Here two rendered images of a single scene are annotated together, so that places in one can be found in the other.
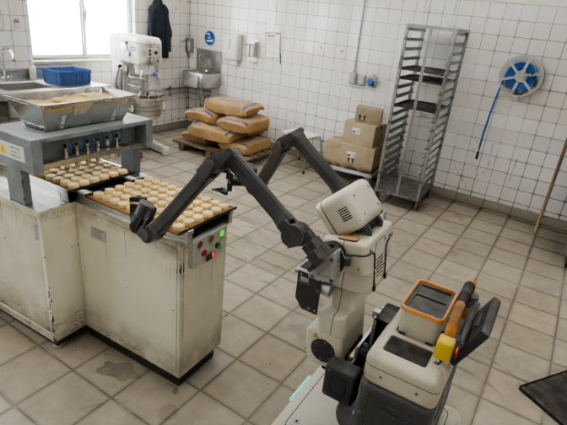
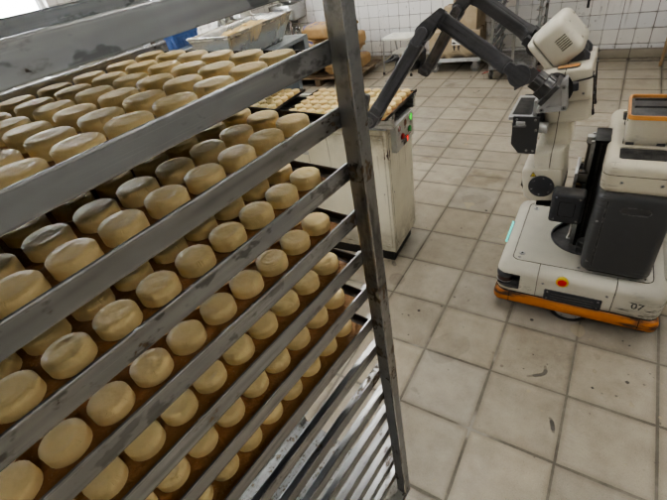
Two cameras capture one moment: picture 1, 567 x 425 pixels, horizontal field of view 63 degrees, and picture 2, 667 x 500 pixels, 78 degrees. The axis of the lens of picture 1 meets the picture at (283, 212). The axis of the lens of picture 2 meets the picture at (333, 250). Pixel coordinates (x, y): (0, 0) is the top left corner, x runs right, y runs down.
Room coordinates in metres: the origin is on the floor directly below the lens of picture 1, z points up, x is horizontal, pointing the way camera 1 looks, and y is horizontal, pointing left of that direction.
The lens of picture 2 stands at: (-0.16, 0.55, 1.63)
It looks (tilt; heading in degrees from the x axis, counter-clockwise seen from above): 37 degrees down; 7
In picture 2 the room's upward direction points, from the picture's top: 12 degrees counter-clockwise
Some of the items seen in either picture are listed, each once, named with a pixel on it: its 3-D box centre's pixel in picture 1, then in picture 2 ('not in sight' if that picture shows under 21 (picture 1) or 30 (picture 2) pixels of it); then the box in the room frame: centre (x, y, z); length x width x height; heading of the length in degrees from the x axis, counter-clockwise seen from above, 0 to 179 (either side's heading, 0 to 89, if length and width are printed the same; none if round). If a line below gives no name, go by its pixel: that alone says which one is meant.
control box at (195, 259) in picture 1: (207, 245); (402, 130); (1.90, 0.33, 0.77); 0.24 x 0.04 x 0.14; 152
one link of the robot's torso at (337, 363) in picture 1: (337, 357); (552, 190); (1.48, -0.27, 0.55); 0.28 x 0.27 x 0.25; 151
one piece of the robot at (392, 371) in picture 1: (405, 370); (622, 184); (1.41, -0.53, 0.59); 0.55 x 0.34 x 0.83; 151
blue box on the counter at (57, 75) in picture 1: (67, 75); (178, 39); (5.05, 2.47, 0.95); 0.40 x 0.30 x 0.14; 152
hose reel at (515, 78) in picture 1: (510, 111); not in sight; (4.84, -2.19, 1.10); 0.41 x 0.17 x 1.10; 59
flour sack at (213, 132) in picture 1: (217, 131); not in sight; (5.83, 0.96, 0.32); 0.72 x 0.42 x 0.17; 64
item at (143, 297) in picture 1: (151, 278); (348, 179); (2.07, 0.65, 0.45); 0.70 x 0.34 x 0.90; 62
